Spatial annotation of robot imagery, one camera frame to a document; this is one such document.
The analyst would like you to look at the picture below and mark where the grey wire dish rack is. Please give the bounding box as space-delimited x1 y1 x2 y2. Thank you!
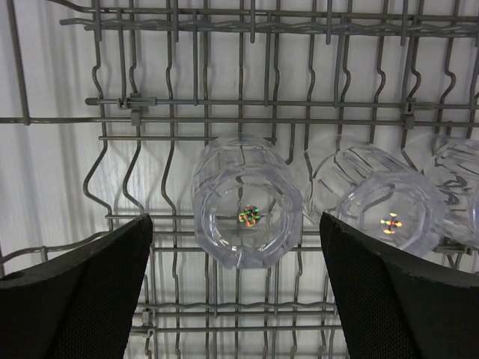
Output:
1 1 478 358

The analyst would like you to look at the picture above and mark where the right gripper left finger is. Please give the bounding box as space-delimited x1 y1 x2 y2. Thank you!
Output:
1 215 153 358

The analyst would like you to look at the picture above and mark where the clear glass cup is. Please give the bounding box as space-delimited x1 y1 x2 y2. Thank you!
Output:
303 138 446 257
192 133 302 269
402 136 479 250

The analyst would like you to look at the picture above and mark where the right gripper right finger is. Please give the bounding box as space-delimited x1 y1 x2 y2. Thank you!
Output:
320 214 478 358

